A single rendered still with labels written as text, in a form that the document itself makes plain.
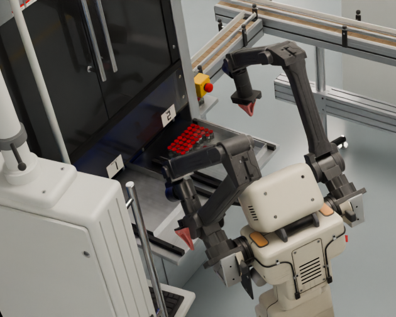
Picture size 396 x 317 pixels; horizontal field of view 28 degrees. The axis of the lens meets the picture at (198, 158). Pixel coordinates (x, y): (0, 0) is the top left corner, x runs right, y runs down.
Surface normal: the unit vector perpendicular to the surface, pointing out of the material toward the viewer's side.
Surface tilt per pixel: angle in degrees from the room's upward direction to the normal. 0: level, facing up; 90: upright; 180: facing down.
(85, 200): 0
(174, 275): 90
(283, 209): 48
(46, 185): 0
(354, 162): 0
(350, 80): 90
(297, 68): 62
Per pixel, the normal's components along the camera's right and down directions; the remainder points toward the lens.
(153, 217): -0.14, -0.75
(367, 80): -0.57, 0.60
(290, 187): 0.23, -0.10
